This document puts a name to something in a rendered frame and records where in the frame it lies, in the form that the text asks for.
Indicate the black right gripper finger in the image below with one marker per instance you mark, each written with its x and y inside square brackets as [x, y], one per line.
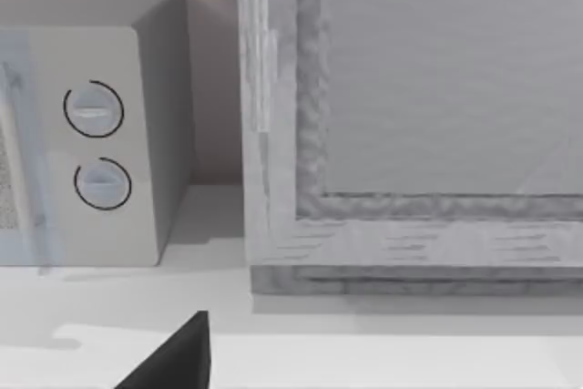
[184, 357]

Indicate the grey cabinet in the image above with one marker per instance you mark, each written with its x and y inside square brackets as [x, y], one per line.
[410, 134]

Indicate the pale round microwave knob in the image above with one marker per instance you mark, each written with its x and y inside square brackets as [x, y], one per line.
[103, 183]
[93, 109]

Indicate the pale microwave oven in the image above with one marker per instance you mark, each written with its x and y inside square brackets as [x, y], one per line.
[118, 134]

